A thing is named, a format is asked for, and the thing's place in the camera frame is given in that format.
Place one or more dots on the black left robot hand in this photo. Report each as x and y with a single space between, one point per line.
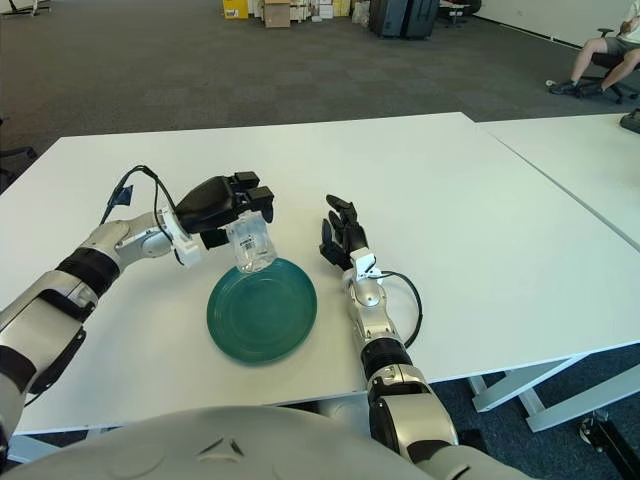
210 205

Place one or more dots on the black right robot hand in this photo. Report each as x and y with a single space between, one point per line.
347 237

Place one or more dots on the clear plastic water bottle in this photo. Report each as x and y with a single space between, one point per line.
252 245

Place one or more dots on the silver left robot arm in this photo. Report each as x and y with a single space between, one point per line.
50 300

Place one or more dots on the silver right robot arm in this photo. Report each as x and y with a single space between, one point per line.
372 300

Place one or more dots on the green round plate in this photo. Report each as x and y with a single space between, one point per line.
270 320

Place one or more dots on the yellow box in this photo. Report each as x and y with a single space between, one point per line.
235 9

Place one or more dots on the brown cardboard box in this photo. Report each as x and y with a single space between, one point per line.
277 14

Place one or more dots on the clear plastic bag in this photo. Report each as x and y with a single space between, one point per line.
360 14

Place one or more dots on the stacked white cartons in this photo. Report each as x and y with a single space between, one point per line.
321 10

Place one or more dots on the dark grey suitcase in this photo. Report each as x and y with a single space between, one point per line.
387 16

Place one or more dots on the black suitcase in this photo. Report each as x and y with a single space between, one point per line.
421 16

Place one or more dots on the grey robot torso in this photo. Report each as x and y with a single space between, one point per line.
225 450

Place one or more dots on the distant black office chair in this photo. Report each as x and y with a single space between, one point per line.
459 9

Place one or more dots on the distant white desk legs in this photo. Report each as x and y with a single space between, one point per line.
30 5

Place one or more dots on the seated person in shorts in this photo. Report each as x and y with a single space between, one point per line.
585 55

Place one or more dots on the black case on table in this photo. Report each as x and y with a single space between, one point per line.
631 121

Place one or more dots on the black swivel chair under person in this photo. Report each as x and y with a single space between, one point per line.
602 60

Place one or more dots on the black wheeled stand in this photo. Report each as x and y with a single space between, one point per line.
610 445

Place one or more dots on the white table frame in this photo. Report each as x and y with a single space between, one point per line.
550 405

